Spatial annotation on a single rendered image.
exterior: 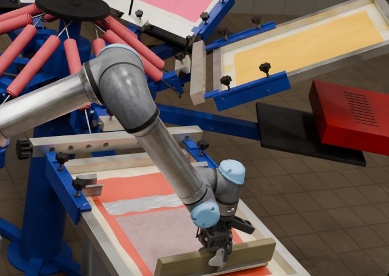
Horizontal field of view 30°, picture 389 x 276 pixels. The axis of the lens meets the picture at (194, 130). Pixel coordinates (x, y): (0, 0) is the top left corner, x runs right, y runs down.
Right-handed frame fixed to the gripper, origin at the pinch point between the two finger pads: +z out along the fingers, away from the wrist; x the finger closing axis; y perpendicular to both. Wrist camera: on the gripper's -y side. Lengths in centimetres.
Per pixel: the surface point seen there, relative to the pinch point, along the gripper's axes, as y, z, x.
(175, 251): 6.6, 4.4, -13.4
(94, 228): 29.2, -0.2, -25.7
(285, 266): -23.9, 3.8, 4.4
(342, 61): -79, -39, -51
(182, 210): -6.4, 4.7, -32.5
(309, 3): -408, 96, -452
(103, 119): 6, -9, -76
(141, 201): 5.9, 3.6, -39.9
